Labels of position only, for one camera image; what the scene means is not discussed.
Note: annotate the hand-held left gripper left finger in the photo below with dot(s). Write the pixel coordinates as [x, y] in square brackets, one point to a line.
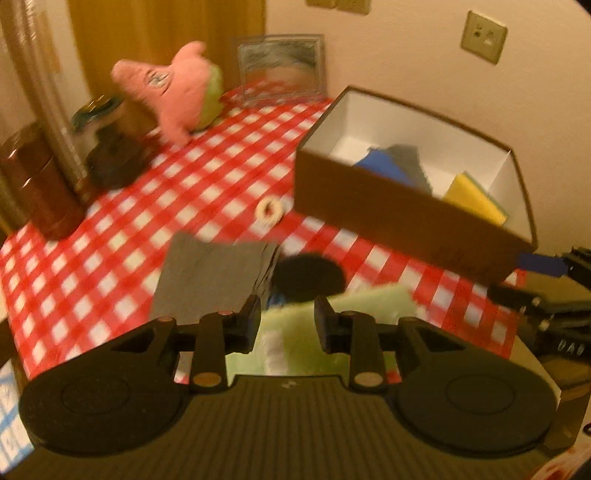
[251, 319]

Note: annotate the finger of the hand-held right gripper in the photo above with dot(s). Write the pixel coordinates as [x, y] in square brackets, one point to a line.
[508, 295]
[542, 264]

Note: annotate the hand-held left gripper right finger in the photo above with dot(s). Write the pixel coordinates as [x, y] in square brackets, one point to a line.
[323, 319]

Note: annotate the brown cardboard box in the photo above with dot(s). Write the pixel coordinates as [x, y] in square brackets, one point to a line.
[392, 217]

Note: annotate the black round pad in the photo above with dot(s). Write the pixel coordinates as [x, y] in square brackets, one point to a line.
[309, 277]

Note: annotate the yellow sponge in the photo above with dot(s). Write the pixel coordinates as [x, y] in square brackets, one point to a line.
[468, 196]

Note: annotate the cream hair scrunchie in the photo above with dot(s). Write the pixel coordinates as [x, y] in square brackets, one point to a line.
[277, 213]

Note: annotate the red white checkered tablecloth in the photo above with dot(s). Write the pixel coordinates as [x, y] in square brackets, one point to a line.
[207, 184]

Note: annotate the blue sponge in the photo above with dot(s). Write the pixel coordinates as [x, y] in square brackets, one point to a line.
[381, 164]

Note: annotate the grey sponge cloth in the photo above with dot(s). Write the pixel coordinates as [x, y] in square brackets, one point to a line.
[408, 157]

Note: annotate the black bowl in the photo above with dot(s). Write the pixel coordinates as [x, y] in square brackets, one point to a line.
[115, 161]

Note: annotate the pink starfish plush toy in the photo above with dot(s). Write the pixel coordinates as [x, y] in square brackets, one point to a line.
[180, 87]

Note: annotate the brown cylindrical canister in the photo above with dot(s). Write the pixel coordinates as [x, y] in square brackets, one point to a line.
[41, 184]

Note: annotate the blue white checked cloth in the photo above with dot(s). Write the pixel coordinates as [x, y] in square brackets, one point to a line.
[9, 415]

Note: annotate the glass jar with green lid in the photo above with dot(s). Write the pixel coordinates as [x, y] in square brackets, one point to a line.
[94, 110]

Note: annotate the sheer curtain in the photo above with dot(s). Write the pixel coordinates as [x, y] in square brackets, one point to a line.
[37, 69]

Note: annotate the beige wall socket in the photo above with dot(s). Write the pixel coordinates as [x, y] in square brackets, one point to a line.
[482, 37]

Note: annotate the clear picture frame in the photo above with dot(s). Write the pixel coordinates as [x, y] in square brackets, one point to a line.
[281, 60]

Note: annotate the beige wall switch plate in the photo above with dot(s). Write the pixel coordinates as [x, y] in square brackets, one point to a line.
[341, 4]

